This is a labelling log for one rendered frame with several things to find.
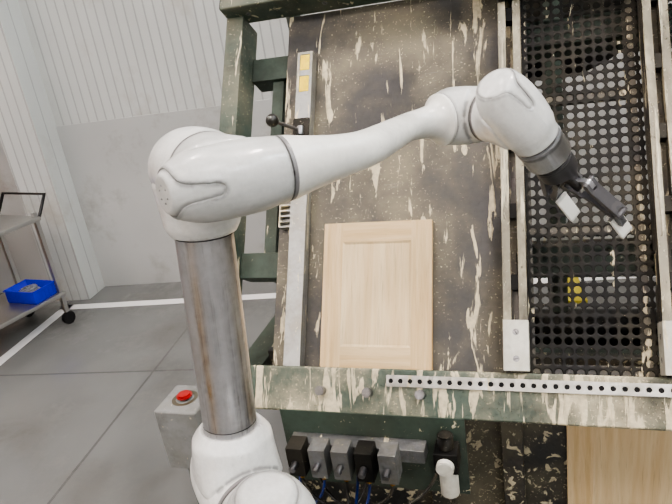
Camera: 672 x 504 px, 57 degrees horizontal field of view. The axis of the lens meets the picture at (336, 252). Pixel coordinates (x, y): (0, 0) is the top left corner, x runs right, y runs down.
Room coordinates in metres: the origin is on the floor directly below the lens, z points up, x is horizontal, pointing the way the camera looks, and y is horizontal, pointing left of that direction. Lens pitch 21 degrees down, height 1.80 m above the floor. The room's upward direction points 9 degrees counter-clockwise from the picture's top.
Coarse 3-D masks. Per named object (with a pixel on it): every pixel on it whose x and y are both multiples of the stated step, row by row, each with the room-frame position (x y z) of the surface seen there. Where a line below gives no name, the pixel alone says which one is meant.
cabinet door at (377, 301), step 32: (352, 224) 1.69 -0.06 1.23; (384, 224) 1.65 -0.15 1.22; (416, 224) 1.62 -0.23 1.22; (352, 256) 1.64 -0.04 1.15; (384, 256) 1.61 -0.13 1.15; (416, 256) 1.57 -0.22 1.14; (352, 288) 1.59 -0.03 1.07; (384, 288) 1.56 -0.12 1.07; (416, 288) 1.53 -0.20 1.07; (352, 320) 1.54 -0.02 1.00; (384, 320) 1.51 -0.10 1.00; (416, 320) 1.48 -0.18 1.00; (320, 352) 1.53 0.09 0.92; (352, 352) 1.49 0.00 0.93; (384, 352) 1.47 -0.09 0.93; (416, 352) 1.44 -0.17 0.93
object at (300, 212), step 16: (304, 96) 1.93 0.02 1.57; (304, 112) 1.90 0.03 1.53; (304, 208) 1.74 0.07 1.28; (304, 224) 1.72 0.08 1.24; (304, 240) 1.69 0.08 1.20; (288, 256) 1.68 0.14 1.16; (304, 256) 1.67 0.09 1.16; (288, 272) 1.66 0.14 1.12; (304, 272) 1.65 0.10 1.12; (288, 288) 1.63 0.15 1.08; (304, 288) 1.63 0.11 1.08; (288, 304) 1.61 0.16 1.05; (304, 304) 1.61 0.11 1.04; (288, 320) 1.58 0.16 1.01; (304, 320) 1.59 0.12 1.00; (288, 336) 1.56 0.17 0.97; (304, 336) 1.57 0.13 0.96; (288, 352) 1.54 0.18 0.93; (304, 352) 1.55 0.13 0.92
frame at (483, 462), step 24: (264, 336) 1.92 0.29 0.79; (264, 360) 1.76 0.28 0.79; (480, 432) 1.54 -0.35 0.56; (504, 432) 1.45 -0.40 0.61; (528, 432) 1.49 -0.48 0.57; (552, 432) 1.47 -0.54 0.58; (480, 456) 1.54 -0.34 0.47; (504, 456) 1.46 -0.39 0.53; (528, 456) 1.49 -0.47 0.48; (552, 456) 1.47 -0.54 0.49; (312, 480) 1.73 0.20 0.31; (480, 480) 1.54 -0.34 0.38; (504, 480) 1.46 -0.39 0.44; (528, 480) 1.49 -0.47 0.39; (552, 480) 1.47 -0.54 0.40
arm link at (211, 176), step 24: (192, 144) 0.90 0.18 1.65; (216, 144) 0.87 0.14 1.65; (240, 144) 0.87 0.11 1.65; (264, 144) 0.88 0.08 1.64; (168, 168) 0.84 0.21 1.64; (192, 168) 0.83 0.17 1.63; (216, 168) 0.83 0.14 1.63; (240, 168) 0.84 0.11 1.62; (264, 168) 0.85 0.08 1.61; (288, 168) 0.87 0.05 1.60; (168, 192) 0.82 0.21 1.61; (192, 192) 0.82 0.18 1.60; (216, 192) 0.82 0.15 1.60; (240, 192) 0.83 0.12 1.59; (264, 192) 0.85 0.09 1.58; (288, 192) 0.87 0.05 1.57; (192, 216) 0.83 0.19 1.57; (216, 216) 0.84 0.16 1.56; (240, 216) 0.86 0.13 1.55
